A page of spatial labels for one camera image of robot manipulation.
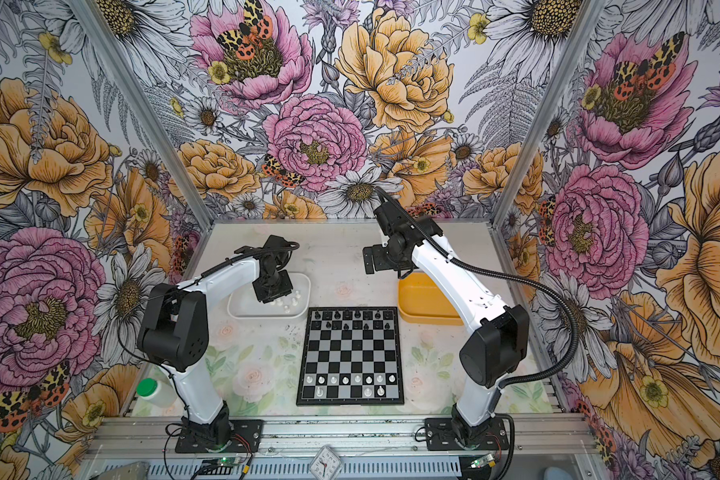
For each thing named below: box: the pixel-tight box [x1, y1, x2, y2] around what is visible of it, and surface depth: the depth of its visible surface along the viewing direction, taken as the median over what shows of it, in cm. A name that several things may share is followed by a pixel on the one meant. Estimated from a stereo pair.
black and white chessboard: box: [297, 306, 405, 406], surface depth 87 cm
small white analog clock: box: [309, 444, 343, 480], surface depth 70 cm
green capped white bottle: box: [136, 378, 177, 408], surface depth 75 cm
